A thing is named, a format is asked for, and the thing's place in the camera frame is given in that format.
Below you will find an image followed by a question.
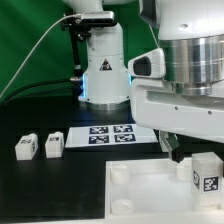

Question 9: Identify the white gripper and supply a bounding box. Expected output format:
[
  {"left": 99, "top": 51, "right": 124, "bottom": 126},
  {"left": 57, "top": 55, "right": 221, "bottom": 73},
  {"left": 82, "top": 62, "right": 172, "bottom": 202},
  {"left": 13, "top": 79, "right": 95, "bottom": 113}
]
[{"left": 130, "top": 78, "right": 224, "bottom": 163}]

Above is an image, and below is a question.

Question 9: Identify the white square table top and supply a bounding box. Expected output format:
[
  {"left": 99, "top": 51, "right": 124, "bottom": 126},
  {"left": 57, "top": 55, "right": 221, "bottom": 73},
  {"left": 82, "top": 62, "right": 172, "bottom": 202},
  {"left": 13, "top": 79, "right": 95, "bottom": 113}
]
[{"left": 105, "top": 158, "right": 224, "bottom": 224}]

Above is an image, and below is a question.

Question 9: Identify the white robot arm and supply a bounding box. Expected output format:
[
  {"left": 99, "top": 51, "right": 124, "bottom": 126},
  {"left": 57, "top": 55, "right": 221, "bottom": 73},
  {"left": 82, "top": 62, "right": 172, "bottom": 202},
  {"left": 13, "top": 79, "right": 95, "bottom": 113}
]
[{"left": 63, "top": 0, "right": 224, "bottom": 161}]

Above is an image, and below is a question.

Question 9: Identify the white sheet with markers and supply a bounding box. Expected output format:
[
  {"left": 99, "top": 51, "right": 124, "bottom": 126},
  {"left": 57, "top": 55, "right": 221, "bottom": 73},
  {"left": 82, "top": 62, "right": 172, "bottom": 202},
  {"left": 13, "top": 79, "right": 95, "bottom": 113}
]
[{"left": 66, "top": 124, "right": 158, "bottom": 148}]

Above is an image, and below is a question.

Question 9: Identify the black camera on stand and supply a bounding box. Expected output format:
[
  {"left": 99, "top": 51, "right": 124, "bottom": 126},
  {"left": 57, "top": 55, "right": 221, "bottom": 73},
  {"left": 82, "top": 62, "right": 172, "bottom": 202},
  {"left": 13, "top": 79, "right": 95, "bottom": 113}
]
[{"left": 60, "top": 11, "right": 117, "bottom": 99}]

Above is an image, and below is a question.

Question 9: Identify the white camera cable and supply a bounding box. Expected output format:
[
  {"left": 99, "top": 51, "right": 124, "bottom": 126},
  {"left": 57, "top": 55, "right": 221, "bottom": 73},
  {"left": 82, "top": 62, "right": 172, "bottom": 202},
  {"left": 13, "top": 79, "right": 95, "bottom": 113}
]
[{"left": 0, "top": 0, "right": 161, "bottom": 101}]

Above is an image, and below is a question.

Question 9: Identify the black cables bundle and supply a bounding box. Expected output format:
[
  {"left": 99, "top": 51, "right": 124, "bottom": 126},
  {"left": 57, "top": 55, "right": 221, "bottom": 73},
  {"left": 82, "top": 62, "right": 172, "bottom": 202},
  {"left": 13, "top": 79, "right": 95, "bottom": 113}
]
[{"left": 0, "top": 78, "right": 83, "bottom": 107}]

